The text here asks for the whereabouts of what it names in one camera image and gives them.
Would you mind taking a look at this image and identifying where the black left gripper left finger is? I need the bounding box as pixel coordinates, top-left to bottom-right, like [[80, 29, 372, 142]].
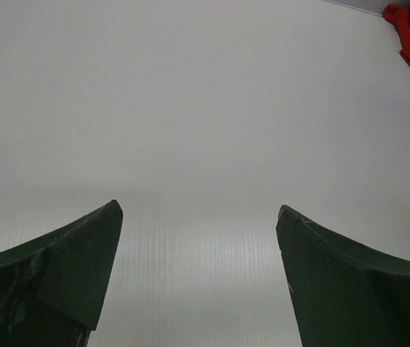
[[0, 200, 122, 347]]

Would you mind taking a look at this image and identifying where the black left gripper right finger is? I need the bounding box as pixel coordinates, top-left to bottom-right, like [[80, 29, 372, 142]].
[[276, 205, 410, 346]]

